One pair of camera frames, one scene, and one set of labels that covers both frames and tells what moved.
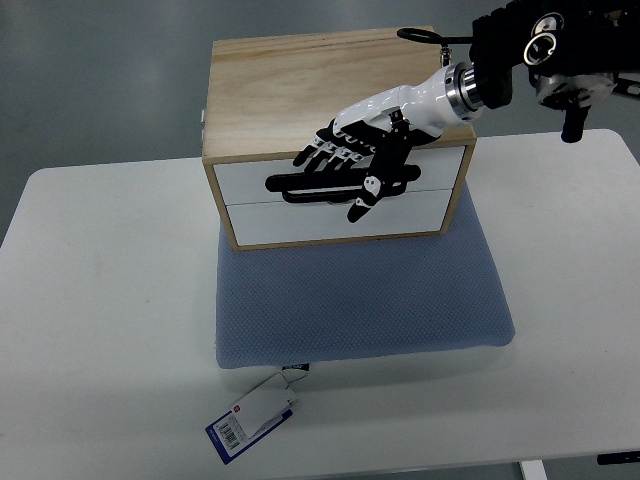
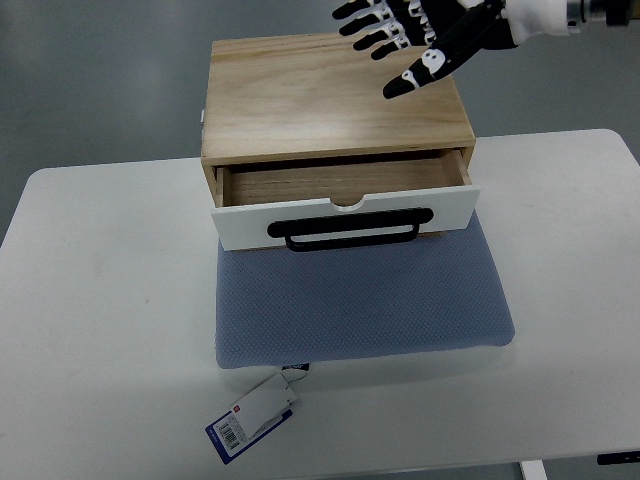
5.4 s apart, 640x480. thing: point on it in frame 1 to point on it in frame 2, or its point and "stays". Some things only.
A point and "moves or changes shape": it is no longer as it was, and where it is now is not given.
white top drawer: (440, 166) moves or changes shape
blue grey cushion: (342, 301) stays
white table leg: (533, 470) stays
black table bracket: (618, 457) stays
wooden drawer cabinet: (271, 98) stays
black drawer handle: (333, 187) to (351, 230)
